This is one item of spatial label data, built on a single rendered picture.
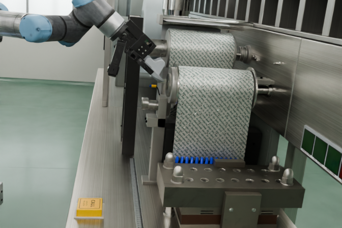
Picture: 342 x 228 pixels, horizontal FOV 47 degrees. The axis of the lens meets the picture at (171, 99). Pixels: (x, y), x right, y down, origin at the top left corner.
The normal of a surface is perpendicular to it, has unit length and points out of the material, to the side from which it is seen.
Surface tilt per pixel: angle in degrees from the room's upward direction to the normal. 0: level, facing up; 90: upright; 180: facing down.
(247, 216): 90
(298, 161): 90
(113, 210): 0
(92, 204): 0
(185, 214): 90
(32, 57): 90
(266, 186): 0
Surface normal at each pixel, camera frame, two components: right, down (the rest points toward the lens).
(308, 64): -0.99, -0.05
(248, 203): 0.14, 0.25
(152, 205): 0.09, -0.97
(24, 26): -0.45, 0.18
